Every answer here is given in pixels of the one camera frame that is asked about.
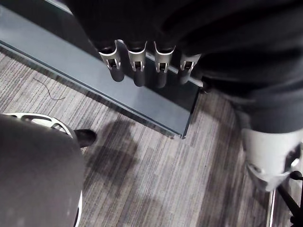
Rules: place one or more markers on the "grey metal shelf base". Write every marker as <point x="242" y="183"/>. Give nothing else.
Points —
<point x="94" y="71"/>

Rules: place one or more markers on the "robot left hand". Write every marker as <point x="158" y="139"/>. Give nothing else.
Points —
<point x="213" y="47"/>

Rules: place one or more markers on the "black tripod stand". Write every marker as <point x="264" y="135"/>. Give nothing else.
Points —
<point x="290" y="198"/>

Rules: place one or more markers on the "robot dark left foot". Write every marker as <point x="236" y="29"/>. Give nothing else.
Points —
<point x="85" y="137"/>

